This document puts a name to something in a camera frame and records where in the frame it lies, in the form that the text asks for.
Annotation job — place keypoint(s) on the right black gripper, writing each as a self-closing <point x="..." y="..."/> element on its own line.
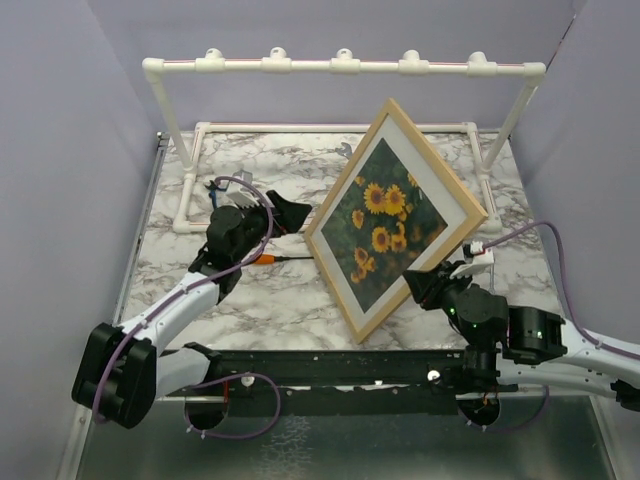
<point x="425" y="282"/>

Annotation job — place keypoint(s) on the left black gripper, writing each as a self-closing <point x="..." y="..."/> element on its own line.
<point x="287" y="216"/>

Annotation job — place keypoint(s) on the wooden picture frame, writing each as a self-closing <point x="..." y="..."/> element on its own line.
<point x="365" y="310"/>

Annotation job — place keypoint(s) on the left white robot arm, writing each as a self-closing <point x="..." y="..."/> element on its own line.
<point x="125" y="368"/>

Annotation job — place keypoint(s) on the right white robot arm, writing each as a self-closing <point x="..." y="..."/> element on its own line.
<point x="510" y="346"/>

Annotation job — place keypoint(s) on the sunflower photo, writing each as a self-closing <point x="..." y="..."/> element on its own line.
<point x="382" y="223"/>

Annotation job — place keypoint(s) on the large grey wrench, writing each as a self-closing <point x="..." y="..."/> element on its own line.
<point x="345" y="150"/>

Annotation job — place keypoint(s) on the white PVC pipe rack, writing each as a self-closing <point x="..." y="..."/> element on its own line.
<point x="343" y="63"/>

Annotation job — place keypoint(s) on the orange handled screwdriver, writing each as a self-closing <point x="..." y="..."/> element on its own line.
<point x="269" y="259"/>

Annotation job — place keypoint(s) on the blue handled pliers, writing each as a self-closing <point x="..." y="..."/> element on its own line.
<point x="213" y="191"/>

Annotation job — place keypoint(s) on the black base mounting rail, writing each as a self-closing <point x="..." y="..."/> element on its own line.
<point x="258" y="383"/>

